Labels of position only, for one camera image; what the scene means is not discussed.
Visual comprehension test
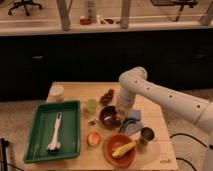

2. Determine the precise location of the red object on floor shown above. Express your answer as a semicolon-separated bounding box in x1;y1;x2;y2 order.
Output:
80;16;92;25

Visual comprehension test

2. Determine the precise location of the purple bowl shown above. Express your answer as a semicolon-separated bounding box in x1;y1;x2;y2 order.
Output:
99;106;121;129

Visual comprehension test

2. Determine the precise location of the grey cloth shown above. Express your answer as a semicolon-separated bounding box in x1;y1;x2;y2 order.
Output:
125;121;143;136

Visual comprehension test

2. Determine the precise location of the wooden whiteboard eraser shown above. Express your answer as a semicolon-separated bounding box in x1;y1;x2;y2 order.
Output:
115;113;126;121

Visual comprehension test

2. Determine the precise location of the white brush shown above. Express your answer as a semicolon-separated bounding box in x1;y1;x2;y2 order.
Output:
47;112;62;152

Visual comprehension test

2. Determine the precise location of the blue sponge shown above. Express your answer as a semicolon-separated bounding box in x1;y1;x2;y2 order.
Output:
130;109;141;121

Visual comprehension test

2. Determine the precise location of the yellow corn cob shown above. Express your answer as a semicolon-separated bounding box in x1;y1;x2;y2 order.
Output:
112;141;136;158

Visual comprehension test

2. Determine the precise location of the white cylindrical container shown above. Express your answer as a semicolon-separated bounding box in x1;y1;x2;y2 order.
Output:
50;85;64;101

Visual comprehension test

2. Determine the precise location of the black office chair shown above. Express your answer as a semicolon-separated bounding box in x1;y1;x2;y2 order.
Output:
8;0;43;16

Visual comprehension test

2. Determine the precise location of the green cup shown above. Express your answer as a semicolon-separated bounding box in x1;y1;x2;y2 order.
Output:
84;99;98;114

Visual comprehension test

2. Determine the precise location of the green plastic tray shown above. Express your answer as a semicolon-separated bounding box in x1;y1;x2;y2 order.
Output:
23;100;81;163

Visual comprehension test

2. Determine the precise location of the small green toy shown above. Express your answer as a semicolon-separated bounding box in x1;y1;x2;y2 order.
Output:
89;120;98;126

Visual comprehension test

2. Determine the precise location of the orange yellow toy fruit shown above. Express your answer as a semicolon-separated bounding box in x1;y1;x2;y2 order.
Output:
87;132;101;147

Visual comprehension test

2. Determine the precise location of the green bean pod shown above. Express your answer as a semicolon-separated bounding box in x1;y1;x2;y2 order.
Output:
119;119;136;134

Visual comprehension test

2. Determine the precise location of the black cable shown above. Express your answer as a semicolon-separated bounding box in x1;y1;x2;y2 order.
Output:
169;132;209;171

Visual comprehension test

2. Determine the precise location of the red grapes bunch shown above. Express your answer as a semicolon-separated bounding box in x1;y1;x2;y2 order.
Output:
99;89;114;106

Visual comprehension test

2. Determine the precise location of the metal cup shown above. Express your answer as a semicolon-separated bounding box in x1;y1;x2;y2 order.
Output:
139;127;155;145

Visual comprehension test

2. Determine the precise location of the black stand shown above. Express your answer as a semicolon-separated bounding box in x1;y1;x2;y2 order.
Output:
0;138;9;171

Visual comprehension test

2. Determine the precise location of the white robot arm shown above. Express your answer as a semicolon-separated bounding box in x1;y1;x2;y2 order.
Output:
116;67;213;171

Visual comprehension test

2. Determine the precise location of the orange bowl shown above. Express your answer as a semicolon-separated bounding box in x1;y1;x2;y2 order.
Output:
103;134;136;168

